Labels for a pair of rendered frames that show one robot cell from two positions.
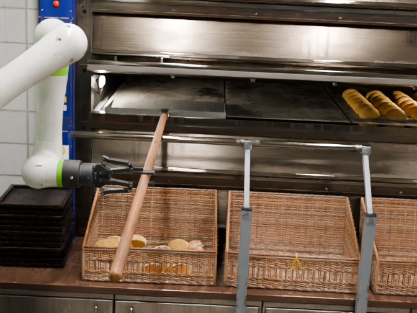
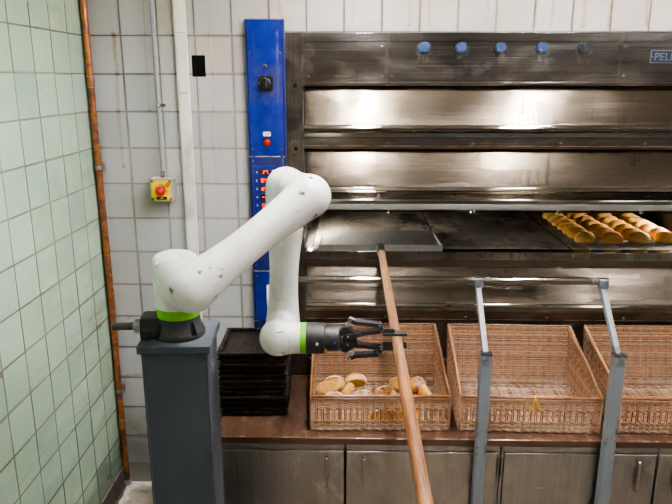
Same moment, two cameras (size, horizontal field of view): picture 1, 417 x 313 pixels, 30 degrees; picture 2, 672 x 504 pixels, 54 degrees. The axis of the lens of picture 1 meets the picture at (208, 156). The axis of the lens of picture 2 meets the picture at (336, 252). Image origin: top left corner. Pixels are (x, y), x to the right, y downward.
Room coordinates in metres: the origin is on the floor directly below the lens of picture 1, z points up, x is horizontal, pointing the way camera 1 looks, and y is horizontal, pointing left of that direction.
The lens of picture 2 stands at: (0.64, 0.35, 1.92)
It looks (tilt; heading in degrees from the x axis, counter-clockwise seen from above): 15 degrees down; 1
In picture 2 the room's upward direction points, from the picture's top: straight up
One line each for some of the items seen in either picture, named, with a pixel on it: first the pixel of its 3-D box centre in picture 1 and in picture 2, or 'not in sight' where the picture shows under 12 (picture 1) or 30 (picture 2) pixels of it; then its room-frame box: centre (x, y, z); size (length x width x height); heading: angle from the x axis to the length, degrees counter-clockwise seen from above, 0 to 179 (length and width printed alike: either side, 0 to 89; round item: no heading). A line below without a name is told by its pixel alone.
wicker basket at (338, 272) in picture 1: (289, 238); (518, 374); (3.19, -0.37, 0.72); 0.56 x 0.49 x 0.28; 89
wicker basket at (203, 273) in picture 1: (153, 232); (376, 373); (3.19, 0.22, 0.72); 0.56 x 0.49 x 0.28; 91
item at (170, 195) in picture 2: not in sight; (163, 189); (3.42, 1.14, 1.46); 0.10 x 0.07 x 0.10; 90
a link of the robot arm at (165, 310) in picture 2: not in sight; (177, 283); (2.42, 0.83, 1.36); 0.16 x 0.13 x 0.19; 29
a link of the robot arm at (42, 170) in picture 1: (43, 171); (283, 336); (2.46, 0.54, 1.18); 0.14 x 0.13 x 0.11; 89
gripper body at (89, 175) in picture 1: (95, 174); (341, 338); (2.45, 0.37, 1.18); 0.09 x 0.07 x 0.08; 89
